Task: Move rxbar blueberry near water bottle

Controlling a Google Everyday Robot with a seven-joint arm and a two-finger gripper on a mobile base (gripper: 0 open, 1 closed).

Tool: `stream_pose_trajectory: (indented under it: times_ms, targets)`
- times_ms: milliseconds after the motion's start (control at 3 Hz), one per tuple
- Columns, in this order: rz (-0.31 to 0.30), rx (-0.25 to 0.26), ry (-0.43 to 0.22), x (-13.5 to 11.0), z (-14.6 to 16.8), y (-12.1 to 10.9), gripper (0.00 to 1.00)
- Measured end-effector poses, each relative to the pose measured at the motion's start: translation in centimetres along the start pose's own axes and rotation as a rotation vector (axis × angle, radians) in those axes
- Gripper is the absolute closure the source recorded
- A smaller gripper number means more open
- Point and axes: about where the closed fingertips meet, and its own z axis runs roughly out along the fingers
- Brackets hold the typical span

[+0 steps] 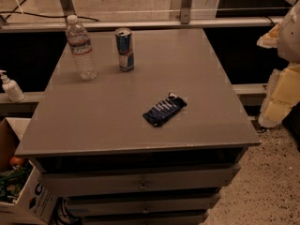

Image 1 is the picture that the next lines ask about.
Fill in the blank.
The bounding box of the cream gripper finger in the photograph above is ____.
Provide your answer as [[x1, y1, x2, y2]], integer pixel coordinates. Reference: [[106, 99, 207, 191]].
[[257, 23, 281, 49], [258, 63, 300, 128]]

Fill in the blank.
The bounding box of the blue rxbar blueberry wrapper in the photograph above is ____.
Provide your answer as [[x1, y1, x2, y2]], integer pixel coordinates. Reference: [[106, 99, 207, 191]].
[[142, 93, 187, 127]]

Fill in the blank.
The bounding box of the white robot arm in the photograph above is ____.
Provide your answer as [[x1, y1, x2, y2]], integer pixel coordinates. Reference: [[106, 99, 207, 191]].
[[257, 0, 300, 128]]

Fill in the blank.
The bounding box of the clear plastic water bottle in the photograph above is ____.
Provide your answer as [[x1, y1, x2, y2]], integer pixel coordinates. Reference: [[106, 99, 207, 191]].
[[66, 15, 98, 81]]

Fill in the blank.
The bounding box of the white pump dispenser bottle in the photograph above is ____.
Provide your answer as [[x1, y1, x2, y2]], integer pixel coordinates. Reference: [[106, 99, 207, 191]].
[[0, 70, 25, 102]]

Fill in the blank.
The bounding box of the blue silver energy drink can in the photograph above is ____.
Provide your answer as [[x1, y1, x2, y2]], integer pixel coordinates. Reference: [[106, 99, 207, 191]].
[[115, 27, 134, 72]]

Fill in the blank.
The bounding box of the grey drawer cabinet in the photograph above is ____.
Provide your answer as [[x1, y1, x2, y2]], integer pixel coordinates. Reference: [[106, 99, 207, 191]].
[[17, 29, 260, 225]]

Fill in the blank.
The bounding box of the white cardboard box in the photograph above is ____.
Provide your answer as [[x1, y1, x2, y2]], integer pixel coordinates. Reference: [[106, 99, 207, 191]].
[[0, 117, 57, 225]]

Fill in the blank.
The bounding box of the orange fruit in box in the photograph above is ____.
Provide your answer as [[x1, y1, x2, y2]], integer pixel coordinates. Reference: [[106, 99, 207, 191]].
[[9, 157, 25, 167]]

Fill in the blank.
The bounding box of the metal frame rail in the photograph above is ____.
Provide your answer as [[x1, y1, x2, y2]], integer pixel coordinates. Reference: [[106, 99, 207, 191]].
[[0, 0, 297, 31]]

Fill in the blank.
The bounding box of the black cable on floor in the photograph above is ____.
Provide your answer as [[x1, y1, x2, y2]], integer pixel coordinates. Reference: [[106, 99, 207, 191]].
[[0, 0, 100, 23]]

